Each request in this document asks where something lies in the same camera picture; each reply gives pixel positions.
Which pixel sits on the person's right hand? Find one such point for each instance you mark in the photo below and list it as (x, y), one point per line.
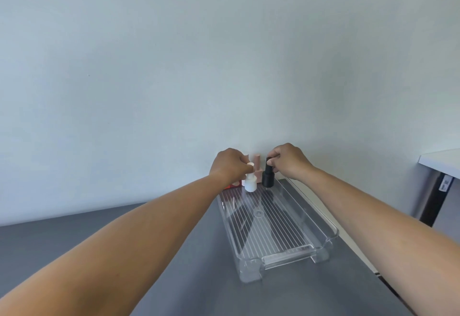
(290, 159)

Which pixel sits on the person's left hand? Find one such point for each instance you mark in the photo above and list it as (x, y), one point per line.
(227, 164)

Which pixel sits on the person's left fingers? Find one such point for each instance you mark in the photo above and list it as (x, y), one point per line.
(247, 166)

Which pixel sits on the person's right fingers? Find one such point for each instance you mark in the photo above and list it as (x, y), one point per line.
(272, 161)

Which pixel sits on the white small bottle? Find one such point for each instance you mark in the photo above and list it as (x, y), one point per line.
(250, 181)

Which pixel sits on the black small bottle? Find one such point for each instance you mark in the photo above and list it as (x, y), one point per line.
(268, 177)

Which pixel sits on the person's right forearm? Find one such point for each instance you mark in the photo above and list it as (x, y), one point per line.
(381, 233)

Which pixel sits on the person's left forearm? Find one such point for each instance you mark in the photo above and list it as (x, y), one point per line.
(107, 247)

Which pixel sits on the pink small bottle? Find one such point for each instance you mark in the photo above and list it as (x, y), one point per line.
(257, 168)

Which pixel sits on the red small bottle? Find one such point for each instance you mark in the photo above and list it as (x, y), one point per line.
(236, 182)

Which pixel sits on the clear plastic organizer tray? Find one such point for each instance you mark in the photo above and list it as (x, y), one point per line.
(273, 222)

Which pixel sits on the white table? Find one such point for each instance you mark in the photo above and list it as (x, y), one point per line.
(440, 168)

